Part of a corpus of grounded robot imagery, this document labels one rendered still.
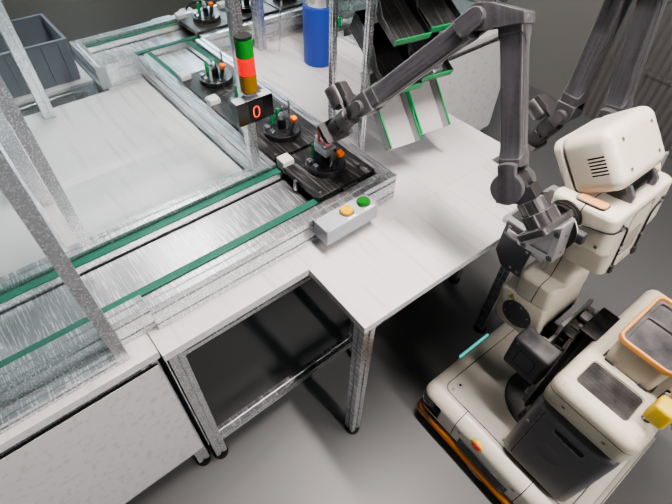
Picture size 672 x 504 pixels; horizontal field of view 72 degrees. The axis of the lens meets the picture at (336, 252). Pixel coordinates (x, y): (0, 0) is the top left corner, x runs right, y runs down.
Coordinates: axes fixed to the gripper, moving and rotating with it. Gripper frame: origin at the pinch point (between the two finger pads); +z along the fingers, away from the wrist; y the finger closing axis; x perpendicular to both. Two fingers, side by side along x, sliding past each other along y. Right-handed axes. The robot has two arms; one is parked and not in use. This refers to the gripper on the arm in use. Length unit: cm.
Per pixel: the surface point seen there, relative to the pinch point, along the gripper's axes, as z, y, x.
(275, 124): 24.7, 0.8, -16.2
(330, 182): 2.8, 4.4, 13.2
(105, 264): 17, 75, 3
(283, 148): 18.7, 5.6, -6.0
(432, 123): 0.2, -43.8, 11.8
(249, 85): -10.3, 19.4, -20.9
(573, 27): 82, -286, -8
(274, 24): 87, -59, -79
